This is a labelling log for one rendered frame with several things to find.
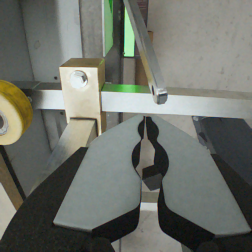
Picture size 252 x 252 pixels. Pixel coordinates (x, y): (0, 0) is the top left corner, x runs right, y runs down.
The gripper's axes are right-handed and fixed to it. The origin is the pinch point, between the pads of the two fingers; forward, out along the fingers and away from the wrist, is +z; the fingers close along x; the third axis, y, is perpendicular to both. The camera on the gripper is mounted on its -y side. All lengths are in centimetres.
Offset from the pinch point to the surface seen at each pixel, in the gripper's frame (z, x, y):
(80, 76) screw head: 10.9, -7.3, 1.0
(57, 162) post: 3.1, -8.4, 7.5
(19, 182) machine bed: 17.9, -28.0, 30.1
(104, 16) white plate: 17.7, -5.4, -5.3
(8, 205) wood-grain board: 7.8, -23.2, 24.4
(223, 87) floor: 98, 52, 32
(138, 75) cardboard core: 91, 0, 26
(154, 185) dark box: 87, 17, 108
